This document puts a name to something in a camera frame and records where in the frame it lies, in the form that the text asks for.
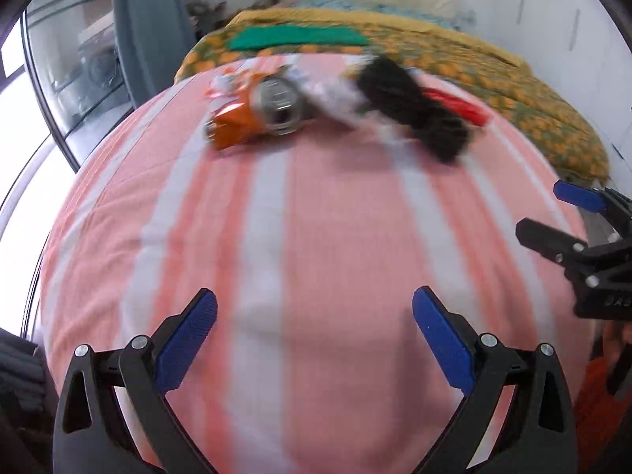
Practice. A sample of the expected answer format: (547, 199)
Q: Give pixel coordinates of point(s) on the red snack packet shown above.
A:
(456, 103)

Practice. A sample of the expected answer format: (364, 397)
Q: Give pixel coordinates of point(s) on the green folded cloth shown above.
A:
(296, 37)

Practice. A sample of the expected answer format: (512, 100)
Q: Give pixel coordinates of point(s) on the black sock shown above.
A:
(410, 103)

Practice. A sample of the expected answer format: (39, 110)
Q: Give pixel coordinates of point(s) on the washing machine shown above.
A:
(98, 57)

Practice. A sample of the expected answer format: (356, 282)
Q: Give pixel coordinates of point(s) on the black framed window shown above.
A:
(44, 108)

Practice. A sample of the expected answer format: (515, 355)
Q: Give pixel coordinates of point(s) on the dark grey cloth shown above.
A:
(22, 385)

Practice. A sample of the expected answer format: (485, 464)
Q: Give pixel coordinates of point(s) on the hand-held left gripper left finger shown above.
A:
(190, 328)

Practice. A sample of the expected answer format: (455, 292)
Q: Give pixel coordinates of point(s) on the light blue floral sheet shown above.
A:
(395, 10)

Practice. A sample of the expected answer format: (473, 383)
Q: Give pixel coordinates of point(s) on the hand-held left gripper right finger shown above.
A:
(442, 335)

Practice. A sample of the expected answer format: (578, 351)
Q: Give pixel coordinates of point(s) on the white crumpled plastic wrapper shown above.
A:
(331, 94)

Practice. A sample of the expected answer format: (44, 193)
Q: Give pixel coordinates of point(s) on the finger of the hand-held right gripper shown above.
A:
(548, 239)
(577, 195)

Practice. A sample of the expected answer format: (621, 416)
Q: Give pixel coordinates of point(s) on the orange floral green quilt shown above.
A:
(518, 89)

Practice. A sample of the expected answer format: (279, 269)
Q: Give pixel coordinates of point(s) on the person's right forearm orange sleeve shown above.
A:
(595, 405)

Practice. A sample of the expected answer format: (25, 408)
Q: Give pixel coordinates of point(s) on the person's right hand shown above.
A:
(614, 345)

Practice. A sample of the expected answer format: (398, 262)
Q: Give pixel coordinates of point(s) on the grey-blue curtain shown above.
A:
(150, 34)

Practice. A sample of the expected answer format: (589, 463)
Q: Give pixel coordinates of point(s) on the orange and white snack wrapper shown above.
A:
(234, 126)

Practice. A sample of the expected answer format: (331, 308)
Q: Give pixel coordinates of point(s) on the pink white striped bedsheet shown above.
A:
(316, 237)

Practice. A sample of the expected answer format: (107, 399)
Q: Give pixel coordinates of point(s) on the crushed metal can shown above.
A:
(279, 106)

